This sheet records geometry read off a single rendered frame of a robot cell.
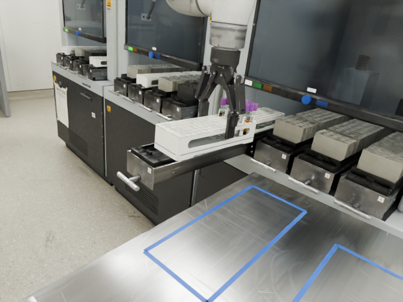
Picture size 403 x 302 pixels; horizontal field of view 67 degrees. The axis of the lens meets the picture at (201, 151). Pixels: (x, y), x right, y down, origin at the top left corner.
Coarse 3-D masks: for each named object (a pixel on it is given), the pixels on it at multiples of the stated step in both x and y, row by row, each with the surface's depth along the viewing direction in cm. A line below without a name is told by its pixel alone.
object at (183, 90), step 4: (180, 84) 144; (184, 84) 144; (180, 88) 144; (184, 88) 142; (188, 88) 140; (192, 88) 140; (180, 92) 145; (184, 92) 143; (188, 92) 141; (192, 92) 139; (180, 96) 146; (184, 96) 143; (188, 96) 141; (192, 96) 139
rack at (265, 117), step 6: (258, 108) 125; (264, 108) 128; (258, 114) 117; (264, 114) 119; (270, 114) 119; (276, 114) 120; (282, 114) 121; (258, 120) 111; (264, 120) 114; (270, 120) 125; (258, 126) 121; (264, 126) 117; (270, 126) 118
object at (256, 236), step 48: (240, 192) 72; (288, 192) 75; (144, 240) 54; (192, 240) 55; (240, 240) 57; (288, 240) 58; (336, 240) 60; (384, 240) 62; (48, 288) 43; (96, 288) 44; (144, 288) 45; (192, 288) 46; (240, 288) 47; (288, 288) 48; (336, 288) 49; (384, 288) 50
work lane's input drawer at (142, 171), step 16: (272, 128) 119; (240, 144) 105; (128, 160) 91; (144, 160) 85; (160, 160) 84; (192, 160) 91; (208, 160) 96; (224, 160) 102; (144, 176) 86; (160, 176) 84; (176, 176) 89
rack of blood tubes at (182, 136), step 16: (160, 128) 76; (176, 128) 77; (192, 128) 78; (208, 128) 80; (224, 128) 81; (240, 128) 86; (160, 144) 77; (176, 144) 72; (192, 144) 83; (208, 144) 79; (176, 160) 73
